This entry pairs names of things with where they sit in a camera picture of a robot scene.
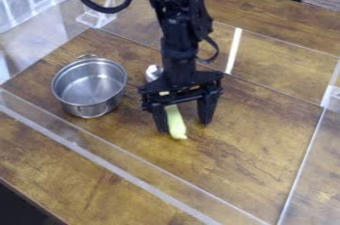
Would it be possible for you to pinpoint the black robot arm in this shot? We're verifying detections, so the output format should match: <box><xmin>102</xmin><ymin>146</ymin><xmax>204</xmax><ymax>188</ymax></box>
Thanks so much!
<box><xmin>140</xmin><ymin>0</ymin><xmax>223</xmax><ymax>132</ymax></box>

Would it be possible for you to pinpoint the clear acrylic triangle bracket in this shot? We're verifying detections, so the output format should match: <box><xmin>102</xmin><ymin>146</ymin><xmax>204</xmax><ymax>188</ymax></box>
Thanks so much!
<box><xmin>76</xmin><ymin>0</ymin><xmax>118</xmax><ymax>29</ymax></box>

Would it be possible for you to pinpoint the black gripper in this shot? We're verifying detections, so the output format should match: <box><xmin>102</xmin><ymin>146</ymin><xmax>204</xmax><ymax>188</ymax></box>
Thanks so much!
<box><xmin>139</xmin><ymin>71</ymin><xmax>223</xmax><ymax>133</ymax></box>

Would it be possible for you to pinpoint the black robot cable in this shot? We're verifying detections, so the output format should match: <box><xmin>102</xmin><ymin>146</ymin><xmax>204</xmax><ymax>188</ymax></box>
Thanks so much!
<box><xmin>63</xmin><ymin>0</ymin><xmax>220</xmax><ymax>65</ymax></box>

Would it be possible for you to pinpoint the clear acrylic enclosure panel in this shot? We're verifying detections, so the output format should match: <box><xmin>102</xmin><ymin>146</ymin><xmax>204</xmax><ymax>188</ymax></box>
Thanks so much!
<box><xmin>0</xmin><ymin>88</ymin><xmax>270</xmax><ymax>225</ymax></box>

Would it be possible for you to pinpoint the green handled metal spoon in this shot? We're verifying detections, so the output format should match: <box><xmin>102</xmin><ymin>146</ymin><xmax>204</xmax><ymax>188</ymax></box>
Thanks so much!
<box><xmin>146</xmin><ymin>65</ymin><xmax>187</xmax><ymax>139</ymax></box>

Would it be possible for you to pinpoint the small steel pot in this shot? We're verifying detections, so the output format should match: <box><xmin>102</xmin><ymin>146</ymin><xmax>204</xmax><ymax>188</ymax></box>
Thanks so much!
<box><xmin>51</xmin><ymin>54</ymin><xmax>128</xmax><ymax>118</ymax></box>

